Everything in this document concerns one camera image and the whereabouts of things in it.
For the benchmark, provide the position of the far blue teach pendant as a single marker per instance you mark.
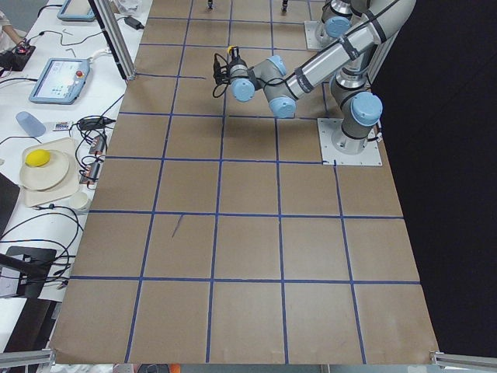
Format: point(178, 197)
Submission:
point(76, 11)

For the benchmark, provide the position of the black power adapter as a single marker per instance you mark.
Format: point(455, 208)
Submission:
point(133, 23)

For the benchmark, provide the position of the yellow lemon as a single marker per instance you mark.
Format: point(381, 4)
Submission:
point(37, 158)

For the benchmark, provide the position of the aluminium frame post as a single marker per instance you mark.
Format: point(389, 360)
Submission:
point(114, 38)

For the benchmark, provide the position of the black camera stand base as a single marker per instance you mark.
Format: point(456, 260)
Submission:
point(24, 271)

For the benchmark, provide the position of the beige rectangular tray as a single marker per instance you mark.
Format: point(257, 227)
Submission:
point(67, 187)

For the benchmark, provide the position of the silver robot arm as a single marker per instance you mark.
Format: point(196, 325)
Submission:
point(355, 29)
point(335, 18)

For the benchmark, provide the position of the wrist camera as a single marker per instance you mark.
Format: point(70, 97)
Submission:
point(220, 67)

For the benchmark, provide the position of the white paper cup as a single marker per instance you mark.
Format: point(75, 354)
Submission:
point(80, 202)

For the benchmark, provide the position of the brown paper table cover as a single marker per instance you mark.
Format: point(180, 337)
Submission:
point(218, 235)

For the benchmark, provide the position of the near blue teach pendant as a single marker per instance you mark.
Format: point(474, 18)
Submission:
point(61, 81)

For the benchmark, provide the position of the blue plastic cup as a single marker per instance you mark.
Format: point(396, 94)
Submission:
point(30, 124)

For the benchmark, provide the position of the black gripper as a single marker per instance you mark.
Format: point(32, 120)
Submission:
point(234, 61)

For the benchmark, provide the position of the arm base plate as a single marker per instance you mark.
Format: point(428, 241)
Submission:
point(319, 35)
point(339, 150)

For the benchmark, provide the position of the beige round plate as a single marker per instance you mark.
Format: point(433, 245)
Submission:
point(45, 177)

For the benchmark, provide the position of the blue teach pendant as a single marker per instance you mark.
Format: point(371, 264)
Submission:
point(61, 81)
point(76, 11)

